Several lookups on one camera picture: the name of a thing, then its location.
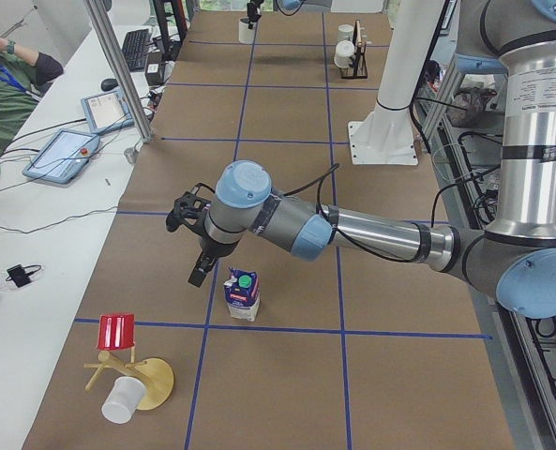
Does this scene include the white mug with handle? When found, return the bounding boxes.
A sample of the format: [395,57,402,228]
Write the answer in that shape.
[238,18,256,45]

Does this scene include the blue white milk carton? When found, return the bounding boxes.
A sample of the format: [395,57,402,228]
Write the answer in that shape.
[223,267,260,322]

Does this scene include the white cup left in rack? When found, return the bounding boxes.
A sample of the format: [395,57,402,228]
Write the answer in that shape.
[337,23,354,43]

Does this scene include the red plastic cup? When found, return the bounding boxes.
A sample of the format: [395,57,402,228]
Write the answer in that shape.
[97,312,135,351]

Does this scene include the wooden cup tree stand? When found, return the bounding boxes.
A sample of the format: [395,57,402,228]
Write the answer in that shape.
[83,346,175,411]

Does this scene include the white plastic cup on stand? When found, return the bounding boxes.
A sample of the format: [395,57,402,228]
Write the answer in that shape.
[101,376,146,425]

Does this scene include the black power supply box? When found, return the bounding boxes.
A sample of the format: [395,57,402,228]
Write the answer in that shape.
[144,51,173,86]

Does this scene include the black keyboard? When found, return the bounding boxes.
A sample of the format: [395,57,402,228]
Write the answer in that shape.
[122,29,150,72]

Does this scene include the black computer mouse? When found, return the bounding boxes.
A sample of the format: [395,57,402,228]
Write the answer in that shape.
[100,78,118,92]

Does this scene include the far blue teach pendant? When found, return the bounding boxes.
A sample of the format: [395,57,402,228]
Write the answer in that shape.
[81,88,134,135]

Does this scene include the blue teach pendant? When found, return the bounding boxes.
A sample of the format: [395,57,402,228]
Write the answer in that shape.
[81,88,134,135]
[22,129,100,185]

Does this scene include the near blue teach pendant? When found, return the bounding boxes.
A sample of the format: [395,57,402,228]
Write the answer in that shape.
[22,129,100,185]

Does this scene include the small black adapter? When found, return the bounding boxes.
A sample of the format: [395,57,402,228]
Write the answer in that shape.
[7,264,42,288]

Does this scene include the seated person in green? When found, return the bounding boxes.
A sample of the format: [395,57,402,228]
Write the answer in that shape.
[0,37,64,156]

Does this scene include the black wire cup rack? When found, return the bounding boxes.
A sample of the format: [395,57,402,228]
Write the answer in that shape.
[338,20,368,80]

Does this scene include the aluminium frame post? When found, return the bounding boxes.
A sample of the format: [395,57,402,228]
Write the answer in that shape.
[83,0,152,143]

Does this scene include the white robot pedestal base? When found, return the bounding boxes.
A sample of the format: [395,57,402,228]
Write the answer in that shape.
[347,0,452,167]

